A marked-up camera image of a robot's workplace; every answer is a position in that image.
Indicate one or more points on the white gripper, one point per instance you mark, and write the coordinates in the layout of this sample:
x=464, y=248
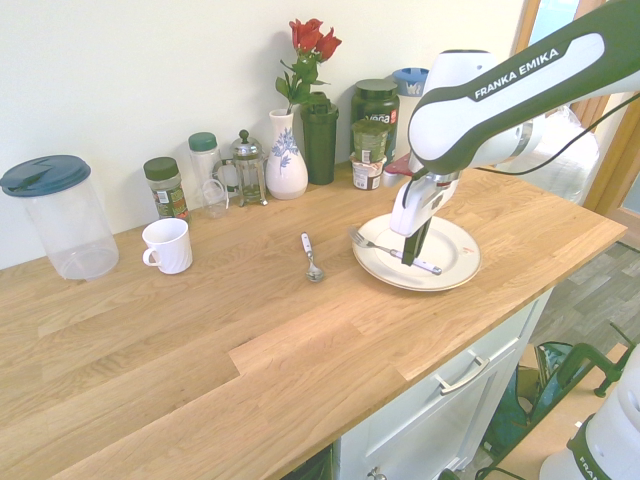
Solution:
x=415, y=210

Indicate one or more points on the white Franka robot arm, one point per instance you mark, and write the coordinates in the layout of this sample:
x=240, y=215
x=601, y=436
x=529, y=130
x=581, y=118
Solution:
x=460, y=120

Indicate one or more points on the white plate gold rim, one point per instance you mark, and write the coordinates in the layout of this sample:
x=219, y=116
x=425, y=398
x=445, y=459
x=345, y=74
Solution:
x=450, y=260

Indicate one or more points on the red white kitchen tool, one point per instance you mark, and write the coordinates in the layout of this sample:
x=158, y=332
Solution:
x=398, y=167

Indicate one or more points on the brown white food cup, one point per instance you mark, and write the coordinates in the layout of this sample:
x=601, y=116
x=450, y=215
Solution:
x=367, y=175

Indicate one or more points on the small green lidded tub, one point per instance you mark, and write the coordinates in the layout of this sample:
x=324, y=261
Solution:
x=370, y=137

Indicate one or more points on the dark green shaker bottle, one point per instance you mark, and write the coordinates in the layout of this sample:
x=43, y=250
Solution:
x=320, y=145

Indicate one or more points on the large dark green tub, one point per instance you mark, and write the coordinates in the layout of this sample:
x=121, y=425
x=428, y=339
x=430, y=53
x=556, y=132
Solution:
x=375, y=102

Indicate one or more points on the white vase blue print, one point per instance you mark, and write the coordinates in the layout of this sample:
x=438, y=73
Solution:
x=286, y=170

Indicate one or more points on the clear pitcher blue lid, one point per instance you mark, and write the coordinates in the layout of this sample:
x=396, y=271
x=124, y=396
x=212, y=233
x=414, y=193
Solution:
x=411, y=80

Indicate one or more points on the white plastic bag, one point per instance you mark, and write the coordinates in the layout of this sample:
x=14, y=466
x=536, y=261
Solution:
x=565, y=170

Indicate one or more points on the glass french press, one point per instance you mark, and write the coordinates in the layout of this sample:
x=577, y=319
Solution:
x=248, y=172

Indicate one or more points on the white kitchen cabinet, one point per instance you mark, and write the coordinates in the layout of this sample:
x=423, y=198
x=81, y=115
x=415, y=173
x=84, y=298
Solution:
x=430, y=425

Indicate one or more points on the green screw clamp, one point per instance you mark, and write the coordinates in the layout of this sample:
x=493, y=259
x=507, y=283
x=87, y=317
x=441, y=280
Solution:
x=575, y=362

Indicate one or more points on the green shopping bag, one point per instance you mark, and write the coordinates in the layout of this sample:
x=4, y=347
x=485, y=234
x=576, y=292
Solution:
x=515, y=415

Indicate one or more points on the clear bottle green lid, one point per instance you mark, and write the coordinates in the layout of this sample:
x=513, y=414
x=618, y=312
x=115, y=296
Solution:
x=205, y=160

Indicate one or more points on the red roses bunch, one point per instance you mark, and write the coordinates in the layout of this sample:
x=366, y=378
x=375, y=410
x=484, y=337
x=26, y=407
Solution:
x=306, y=35

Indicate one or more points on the metal cabinet knob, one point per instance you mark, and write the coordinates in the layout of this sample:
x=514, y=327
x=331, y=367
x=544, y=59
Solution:
x=376, y=473

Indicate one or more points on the white ribbed mug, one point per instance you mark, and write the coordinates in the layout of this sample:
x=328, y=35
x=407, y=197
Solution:
x=170, y=247

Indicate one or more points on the coffee jar dark lid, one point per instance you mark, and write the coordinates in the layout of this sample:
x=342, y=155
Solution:
x=167, y=192

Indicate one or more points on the clear container blue lid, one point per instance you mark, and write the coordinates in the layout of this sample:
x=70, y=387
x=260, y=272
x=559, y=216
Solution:
x=70, y=230

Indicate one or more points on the wooden door frame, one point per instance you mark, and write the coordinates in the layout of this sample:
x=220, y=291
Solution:
x=612, y=170

